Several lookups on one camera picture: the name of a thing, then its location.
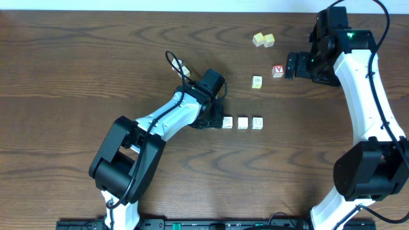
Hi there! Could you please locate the blue letter X block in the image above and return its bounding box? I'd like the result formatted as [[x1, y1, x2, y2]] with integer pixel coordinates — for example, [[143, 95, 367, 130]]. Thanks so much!
[[222, 116, 233, 129]]

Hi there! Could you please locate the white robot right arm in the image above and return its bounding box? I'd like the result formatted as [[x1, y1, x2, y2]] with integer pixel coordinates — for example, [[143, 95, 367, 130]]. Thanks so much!
[[285, 27, 408, 229]]

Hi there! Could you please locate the yellow letter block right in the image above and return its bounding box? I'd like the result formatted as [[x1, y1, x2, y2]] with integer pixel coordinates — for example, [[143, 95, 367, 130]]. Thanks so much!
[[264, 33, 275, 48]]

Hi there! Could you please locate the red letter V block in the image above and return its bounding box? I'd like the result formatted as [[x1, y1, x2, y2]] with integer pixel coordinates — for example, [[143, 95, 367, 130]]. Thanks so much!
[[272, 65, 284, 78]]

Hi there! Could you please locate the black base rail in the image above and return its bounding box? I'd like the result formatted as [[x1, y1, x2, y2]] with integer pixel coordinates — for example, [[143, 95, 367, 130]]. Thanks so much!
[[56, 218, 378, 230]]

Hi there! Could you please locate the yellow picture block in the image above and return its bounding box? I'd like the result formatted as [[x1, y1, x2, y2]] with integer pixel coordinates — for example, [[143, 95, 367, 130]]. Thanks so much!
[[252, 75, 263, 89]]

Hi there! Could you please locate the yellow letter block left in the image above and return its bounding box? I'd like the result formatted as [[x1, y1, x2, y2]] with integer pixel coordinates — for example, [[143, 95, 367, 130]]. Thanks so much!
[[252, 33, 265, 47]]

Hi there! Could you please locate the blue edged picture block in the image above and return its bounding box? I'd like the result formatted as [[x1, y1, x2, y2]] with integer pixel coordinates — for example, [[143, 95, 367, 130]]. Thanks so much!
[[252, 117, 263, 130]]

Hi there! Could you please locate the yellow letter block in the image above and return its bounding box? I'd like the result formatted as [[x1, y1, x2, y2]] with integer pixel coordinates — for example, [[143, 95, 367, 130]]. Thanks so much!
[[264, 33, 275, 48], [252, 33, 265, 47]]

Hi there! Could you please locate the red edged wooden block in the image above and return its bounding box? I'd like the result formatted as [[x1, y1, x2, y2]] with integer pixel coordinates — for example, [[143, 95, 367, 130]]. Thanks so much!
[[238, 117, 249, 129]]

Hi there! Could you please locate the umbrella picture block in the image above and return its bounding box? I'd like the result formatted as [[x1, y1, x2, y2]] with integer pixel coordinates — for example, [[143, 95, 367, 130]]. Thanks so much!
[[182, 66, 190, 78]]

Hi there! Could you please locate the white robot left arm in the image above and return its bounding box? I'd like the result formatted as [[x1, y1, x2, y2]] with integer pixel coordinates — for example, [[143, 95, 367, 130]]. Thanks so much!
[[89, 82, 223, 229]]

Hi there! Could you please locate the red number three block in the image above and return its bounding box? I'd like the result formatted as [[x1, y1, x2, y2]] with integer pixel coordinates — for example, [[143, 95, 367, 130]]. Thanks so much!
[[172, 59, 183, 71]]

